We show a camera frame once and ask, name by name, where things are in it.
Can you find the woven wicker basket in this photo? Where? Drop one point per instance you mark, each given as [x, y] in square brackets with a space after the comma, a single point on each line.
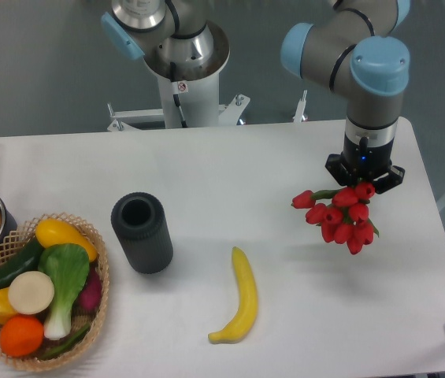
[14, 242]

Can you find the orange fruit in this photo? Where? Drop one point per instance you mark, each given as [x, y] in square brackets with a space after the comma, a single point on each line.
[21, 335]

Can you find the red tulip bouquet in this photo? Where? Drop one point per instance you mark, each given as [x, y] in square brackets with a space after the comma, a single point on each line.
[341, 214]

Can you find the yellow banana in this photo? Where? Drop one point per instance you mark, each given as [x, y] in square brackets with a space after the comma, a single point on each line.
[246, 314]

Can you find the green cucumber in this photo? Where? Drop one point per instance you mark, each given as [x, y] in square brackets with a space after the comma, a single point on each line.
[25, 260]

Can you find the green bok choy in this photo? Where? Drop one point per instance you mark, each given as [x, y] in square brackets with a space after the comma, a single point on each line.
[67, 266]

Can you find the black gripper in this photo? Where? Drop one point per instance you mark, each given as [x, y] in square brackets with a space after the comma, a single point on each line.
[369, 163]

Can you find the beige round disc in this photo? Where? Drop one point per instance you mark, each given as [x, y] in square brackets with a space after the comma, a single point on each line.
[31, 292]

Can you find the purple sweet potato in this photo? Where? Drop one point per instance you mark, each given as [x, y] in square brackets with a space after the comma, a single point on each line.
[90, 297]

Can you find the green chili pepper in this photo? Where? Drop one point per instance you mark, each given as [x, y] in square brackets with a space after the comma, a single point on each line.
[67, 345]

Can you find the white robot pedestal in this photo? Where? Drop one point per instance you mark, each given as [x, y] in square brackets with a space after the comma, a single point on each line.
[184, 104]

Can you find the dark grey ribbed vase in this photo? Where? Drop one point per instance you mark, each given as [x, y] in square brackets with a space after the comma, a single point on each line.
[139, 222]

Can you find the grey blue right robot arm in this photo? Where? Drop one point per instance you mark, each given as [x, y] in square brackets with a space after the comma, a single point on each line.
[355, 57]

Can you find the yellow squash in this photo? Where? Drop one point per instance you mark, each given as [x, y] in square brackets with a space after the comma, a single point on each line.
[50, 232]

